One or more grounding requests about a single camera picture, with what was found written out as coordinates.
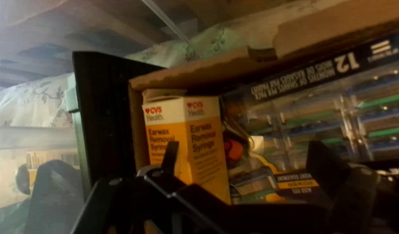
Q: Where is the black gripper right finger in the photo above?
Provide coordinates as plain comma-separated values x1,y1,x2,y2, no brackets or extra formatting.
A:
307,140,399,234

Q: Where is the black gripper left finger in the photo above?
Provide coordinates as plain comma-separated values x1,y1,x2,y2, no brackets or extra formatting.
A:
71,140,225,234

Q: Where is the CVS earwax syringe box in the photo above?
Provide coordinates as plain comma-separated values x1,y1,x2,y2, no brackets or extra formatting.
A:
142,88,232,204

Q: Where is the brown cardboard box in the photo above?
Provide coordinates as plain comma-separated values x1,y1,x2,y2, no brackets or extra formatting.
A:
129,0,399,167

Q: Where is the razor blade pack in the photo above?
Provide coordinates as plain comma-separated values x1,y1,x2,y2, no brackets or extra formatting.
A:
220,29,399,204

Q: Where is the black flat panel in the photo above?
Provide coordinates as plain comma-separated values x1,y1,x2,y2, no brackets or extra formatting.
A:
72,50,163,195

